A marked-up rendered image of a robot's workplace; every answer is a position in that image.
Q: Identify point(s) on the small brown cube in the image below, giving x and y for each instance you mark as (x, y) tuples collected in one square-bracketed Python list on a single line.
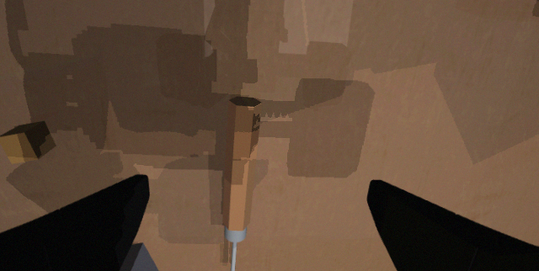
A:
[(29, 142)]

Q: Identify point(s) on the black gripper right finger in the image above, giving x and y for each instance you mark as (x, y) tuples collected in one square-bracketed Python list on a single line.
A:
[(421, 236)]

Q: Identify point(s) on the grey rectangular box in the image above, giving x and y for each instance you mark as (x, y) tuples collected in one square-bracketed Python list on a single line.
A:
[(138, 259)]

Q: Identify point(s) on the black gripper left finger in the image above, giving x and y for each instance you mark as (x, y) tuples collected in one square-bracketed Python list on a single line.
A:
[(94, 233)]

